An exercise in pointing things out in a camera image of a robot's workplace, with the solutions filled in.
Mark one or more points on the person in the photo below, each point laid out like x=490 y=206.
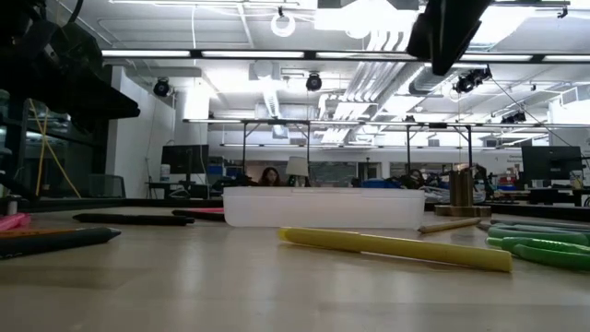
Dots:
x=270 y=177
x=416 y=179

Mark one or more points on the pink highlighter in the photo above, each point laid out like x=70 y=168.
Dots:
x=14 y=221

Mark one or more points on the grey pen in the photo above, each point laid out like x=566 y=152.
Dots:
x=544 y=223

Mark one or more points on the black aluminium table frame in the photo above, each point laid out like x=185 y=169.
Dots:
x=138 y=203

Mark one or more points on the white cup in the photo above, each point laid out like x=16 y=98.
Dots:
x=165 y=173

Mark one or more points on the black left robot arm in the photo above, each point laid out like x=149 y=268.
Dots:
x=18 y=41

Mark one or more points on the black overhead beam with lights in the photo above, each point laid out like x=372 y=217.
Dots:
x=249 y=54

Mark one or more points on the black background rig frame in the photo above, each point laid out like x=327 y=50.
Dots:
x=276 y=121

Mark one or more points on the black computer monitor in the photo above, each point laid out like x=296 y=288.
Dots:
x=184 y=159
x=551 y=162

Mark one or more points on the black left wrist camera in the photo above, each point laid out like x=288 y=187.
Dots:
x=76 y=46

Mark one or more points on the black pen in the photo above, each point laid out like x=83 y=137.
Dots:
x=55 y=243
x=193 y=216
x=133 y=219

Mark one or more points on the black round ceiling speaker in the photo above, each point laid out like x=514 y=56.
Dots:
x=161 y=87
x=314 y=82

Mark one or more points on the green highlighter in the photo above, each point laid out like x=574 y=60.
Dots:
x=553 y=258

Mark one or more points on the natural wooden pencil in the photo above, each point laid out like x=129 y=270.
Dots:
x=449 y=225

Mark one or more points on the white lampshade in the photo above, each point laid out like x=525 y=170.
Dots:
x=297 y=166

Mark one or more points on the yellow highlighter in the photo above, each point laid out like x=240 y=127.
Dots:
x=392 y=246

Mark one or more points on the blue storage bin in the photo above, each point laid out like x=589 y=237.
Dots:
x=380 y=183

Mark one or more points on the black ceiling camera cluster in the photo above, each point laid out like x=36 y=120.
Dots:
x=472 y=78

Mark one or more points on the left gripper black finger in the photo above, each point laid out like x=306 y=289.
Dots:
x=110 y=107

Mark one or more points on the small black ceiling camera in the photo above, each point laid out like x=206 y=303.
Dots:
x=514 y=117

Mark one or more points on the orange pencil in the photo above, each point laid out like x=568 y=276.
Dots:
x=37 y=232

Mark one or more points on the clear plastic supply box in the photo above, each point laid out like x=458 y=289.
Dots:
x=322 y=207

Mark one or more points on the dark office chair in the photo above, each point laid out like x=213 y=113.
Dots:
x=106 y=184

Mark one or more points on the white short post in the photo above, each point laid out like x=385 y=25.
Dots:
x=12 y=205

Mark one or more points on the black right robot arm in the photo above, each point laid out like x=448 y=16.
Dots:
x=451 y=27

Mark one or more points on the brass cylinder on round base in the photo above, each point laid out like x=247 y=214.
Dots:
x=461 y=189

